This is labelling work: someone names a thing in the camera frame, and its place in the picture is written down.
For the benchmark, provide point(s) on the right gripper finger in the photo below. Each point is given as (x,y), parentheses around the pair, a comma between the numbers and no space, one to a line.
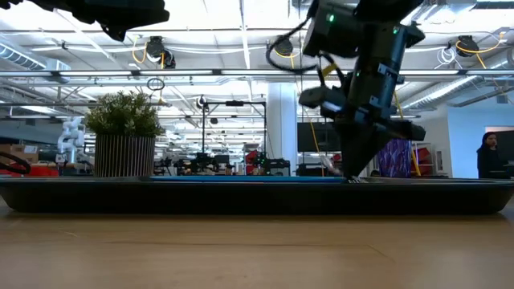
(343,148)
(365,152)

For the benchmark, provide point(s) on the purple translucent cup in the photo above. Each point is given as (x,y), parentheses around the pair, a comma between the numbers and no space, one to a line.
(397,160)

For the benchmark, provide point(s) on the blue round plate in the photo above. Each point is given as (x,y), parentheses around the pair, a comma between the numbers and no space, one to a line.
(241,179)

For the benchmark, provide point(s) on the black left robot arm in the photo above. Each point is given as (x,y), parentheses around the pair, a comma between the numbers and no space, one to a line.
(120,16)

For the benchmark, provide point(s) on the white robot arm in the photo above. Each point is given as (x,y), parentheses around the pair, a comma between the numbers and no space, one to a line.
(70,136)

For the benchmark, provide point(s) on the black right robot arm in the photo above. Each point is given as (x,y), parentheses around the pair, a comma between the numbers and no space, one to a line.
(375,60)

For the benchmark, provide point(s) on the black plastic tray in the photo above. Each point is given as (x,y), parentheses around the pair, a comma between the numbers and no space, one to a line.
(257,198)

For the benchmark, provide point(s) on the person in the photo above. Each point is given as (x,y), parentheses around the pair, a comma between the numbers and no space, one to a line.
(488,160)

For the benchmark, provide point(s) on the potted plant striped pot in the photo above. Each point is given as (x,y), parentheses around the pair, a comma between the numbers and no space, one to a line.
(124,156)

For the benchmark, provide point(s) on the red bins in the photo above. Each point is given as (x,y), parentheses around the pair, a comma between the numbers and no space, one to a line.
(36,171)

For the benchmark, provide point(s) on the cardboard box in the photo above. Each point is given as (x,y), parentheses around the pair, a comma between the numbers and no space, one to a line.
(20,152)

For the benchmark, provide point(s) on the black wall monitor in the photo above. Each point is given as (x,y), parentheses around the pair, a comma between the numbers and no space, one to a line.
(317,136)

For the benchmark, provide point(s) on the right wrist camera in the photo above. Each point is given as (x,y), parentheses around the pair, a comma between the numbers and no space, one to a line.
(321,98)

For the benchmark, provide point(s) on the black frame stand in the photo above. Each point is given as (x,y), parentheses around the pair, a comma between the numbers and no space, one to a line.
(235,103)

